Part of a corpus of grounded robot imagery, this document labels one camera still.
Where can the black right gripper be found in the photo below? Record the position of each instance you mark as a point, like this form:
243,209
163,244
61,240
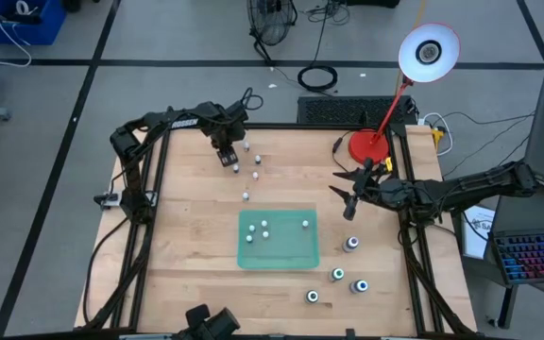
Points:
376,189

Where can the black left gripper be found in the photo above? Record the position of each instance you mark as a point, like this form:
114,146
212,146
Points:
227,132

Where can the small dark food coloring bottle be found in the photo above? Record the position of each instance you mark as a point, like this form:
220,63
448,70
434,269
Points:
258,159
235,168
251,228
246,147
305,224

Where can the large purple food coloring bottle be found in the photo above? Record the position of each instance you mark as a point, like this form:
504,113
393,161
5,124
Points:
351,243

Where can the large green food coloring bottle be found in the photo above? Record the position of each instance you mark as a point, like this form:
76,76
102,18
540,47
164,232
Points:
337,274

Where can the large blue food coloring bottle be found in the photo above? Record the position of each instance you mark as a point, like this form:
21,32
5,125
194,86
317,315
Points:
360,286

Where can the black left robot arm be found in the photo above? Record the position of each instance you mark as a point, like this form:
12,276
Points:
184,124

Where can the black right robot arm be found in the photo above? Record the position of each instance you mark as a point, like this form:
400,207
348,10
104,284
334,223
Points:
480,186

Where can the large black food coloring bottle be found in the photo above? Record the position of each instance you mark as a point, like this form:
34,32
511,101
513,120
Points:
312,296

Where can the red desk lamp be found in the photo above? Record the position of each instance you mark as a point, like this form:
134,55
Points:
368,147

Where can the yellow tag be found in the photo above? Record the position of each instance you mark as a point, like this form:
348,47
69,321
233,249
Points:
388,164

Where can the black mesh computer case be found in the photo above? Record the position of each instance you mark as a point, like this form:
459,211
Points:
343,111

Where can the yellow power plug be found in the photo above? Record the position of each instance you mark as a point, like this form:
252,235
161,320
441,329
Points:
437,137

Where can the teal translucent plastic bin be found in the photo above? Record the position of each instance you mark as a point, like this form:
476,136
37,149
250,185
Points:
277,255

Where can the white paper sheet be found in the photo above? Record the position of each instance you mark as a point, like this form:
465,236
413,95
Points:
477,236

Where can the black floor fan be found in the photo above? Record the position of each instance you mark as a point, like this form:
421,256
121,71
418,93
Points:
272,19

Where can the dark computer desk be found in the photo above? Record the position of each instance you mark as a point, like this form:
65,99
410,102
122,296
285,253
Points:
536,212

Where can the backlit computer keyboard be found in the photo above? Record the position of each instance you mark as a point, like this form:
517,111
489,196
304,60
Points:
536,257

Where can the blue plastic tote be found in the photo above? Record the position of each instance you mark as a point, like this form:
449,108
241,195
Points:
40,28

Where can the black aluminium table frame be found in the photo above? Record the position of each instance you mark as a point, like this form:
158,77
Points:
300,126

